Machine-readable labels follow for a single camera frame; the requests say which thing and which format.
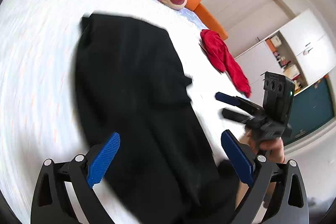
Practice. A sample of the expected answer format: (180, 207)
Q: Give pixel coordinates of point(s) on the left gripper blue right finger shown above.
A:
(289, 201)

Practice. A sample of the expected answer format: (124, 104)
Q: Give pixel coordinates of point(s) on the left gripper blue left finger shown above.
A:
(51, 203)

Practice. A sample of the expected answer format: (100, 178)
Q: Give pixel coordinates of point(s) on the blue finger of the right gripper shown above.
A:
(235, 116)
(246, 105)

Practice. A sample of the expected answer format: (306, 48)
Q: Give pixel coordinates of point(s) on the black coat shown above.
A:
(130, 80)

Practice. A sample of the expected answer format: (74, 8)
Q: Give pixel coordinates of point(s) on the person right hand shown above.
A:
(275, 148)

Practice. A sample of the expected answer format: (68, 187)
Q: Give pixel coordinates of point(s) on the white wardrobe cabinet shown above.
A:
(302, 45)

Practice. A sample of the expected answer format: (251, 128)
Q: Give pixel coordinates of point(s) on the red garment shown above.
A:
(221, 59)

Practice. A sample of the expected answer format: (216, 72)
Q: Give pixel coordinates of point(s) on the cream eyelet blanket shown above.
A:
(38, 116)

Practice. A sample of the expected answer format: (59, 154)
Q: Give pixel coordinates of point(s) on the light blue bed sheet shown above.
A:
(192, 17)

